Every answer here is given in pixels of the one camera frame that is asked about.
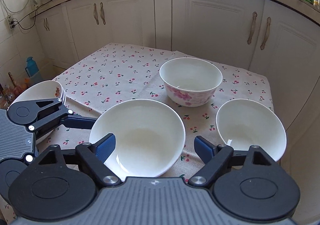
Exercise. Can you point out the white fruit plate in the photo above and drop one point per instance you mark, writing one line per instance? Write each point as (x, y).
(42, 92)

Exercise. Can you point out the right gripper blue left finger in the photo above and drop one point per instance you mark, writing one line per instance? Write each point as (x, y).
(92, 157)

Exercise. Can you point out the large plain white bowl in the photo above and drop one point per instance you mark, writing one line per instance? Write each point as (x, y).
(150, 137)

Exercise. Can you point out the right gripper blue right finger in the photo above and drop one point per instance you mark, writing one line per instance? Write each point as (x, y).
(215, 158)

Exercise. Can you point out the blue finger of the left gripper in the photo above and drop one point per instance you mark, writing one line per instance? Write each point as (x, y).
(78, 122)

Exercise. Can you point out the cherry print tablecloth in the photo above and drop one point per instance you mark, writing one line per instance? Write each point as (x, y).
(120, 72)

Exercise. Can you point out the blue thermos bottle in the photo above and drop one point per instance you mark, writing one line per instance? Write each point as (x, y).
(31, 67)

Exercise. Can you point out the white floral bowl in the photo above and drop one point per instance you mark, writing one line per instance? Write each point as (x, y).
(190, 82)
(242, 123)

